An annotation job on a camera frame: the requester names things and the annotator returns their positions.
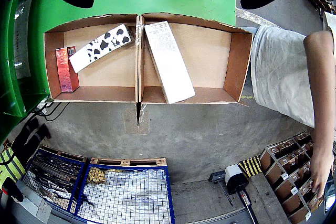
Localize tall white product box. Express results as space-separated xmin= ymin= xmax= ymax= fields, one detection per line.
xmin=143 ymin=20 xmax=196 ymax=105

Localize bare person forearm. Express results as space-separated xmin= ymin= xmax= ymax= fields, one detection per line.
xmin=303 ymin=30 xmax=336 ymax=158

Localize pink product box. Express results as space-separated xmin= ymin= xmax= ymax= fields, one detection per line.
xmin=55 ymin=46 xmax=80 ymax=93

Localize empty cardboard box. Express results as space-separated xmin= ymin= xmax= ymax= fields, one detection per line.
xmin=136 ymin=12 xmax=255 ymax=105

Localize rack of cardboard bins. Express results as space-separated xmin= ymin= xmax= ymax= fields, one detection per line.
xmin=259 ymin=130 xmax=336 ymax=224

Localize grey box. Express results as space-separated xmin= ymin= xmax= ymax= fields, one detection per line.
xmin=14 ymin=179 xmax=53 ymax=224

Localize bare person hand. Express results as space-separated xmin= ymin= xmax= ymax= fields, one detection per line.
xmin=309 ymin=152 xmax=335 ymax=198

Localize cow print carton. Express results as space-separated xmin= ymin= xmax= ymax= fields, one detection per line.
xmin=68 ymin=24 xmax=133 ymax=74

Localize person in white shirt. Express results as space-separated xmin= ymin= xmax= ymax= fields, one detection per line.
xmin=239 ymin=11 xmax=336 ymax=198

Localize wooden pallet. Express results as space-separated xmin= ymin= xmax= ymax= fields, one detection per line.
xmin=90 ymin=157 xmax=168 ymax=168
xmin=38 ymin=144 xmax=88 ymax=164

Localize yellow black striped bumper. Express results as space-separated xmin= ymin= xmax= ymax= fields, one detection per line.
xmin=237 ymin=155 xmax=263 ymax=178

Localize yellow hi-vis vest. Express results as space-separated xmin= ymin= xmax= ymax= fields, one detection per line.
xmin=0 ymin=146 xmax=27 ymax=190

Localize white and black machine head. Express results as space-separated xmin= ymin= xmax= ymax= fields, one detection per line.
xmin=224 ymin=164 xmax=249 ymax=195

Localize small grey floor device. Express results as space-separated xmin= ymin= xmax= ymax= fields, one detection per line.
xmin=208 ymin=170 xmax=226 ymax=183

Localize grey wooden plank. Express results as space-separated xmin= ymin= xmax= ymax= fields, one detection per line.
xmin=243 ymin=173 xmax=291 ymax=224

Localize black floor cables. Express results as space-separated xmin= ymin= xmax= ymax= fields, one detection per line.
xmin=33 ymin=101 xmax=70 ymax=123

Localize blue wire crate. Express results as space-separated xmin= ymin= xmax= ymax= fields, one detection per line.
xmin=22 ymin=147 xmax=88 ymax=215
xmin=74 ymin=163 xmax=176 ymax=224

